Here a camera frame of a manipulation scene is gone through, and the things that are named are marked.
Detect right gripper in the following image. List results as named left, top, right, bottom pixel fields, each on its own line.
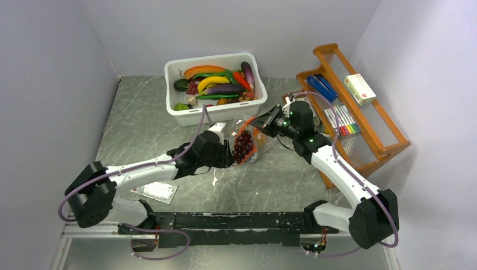
left=248, top=104, right=299, bottom=140

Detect toy pineapple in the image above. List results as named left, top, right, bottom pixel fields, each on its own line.
left=253, top=128, right=266, bottom=152

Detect toy dark grapes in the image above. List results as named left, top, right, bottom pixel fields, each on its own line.
left=232, top=130, right=254, bottom=164

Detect clear zip top bag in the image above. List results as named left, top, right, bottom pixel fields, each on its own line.
left=229, top=116, right=272, bottom=165

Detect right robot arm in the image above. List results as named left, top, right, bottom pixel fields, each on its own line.
left=250, top=101, right=399, bottom=249

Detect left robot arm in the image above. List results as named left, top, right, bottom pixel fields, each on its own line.
left=63, top=130, right=233, bottom=234

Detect white plastic bin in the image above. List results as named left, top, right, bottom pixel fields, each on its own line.
left=164, top=52, right=268, bottom=127

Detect toy purple eggplant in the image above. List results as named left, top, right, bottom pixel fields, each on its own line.
left=201, top=84, right=245, bottom=95

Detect toy red chili pepper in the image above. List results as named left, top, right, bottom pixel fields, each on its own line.
left=232, top=71, right=253, bottom=92

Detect toy green chili pepper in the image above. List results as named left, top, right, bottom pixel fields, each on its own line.
left=190, top=70, right=245, bottom=80

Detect toy yellow banana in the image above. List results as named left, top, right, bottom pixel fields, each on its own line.
left=197, top=76, right=230, bottom=94

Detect toy green lime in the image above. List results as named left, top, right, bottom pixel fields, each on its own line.
left=174, top=103, right=190, bottom=111

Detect blue stapler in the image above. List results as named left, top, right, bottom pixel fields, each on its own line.
left=307, top=74, right=338, bottom=103

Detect flat clear packet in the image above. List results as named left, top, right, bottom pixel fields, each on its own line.
left=130, top=182, right=179, bottom=205

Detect toy red grapes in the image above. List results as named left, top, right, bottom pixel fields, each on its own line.
left=186, top=81, right=199, bottom=96

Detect toy green avocado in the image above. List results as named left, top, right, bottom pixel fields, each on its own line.
left=173, top=79, right=190, bottom=92

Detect coloured marker set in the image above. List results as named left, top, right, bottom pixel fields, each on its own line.
left=323, top=104, right=361, bottom=137

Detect toy orange papaya slice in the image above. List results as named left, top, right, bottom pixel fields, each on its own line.
left=183, top=65, right=225, bottom=79

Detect wooden shelf rack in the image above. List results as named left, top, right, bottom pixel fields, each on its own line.
left=296, top=43, right=411, bottom=177

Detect white red box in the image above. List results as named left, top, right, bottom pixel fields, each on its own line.
left=343, top=73, right=376, bottom=105

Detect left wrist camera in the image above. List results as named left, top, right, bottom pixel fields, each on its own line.
left=207, top=122, right=226, bottom=144

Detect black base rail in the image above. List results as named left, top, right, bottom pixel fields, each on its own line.
left=117, top=205, right=339, bottom=248

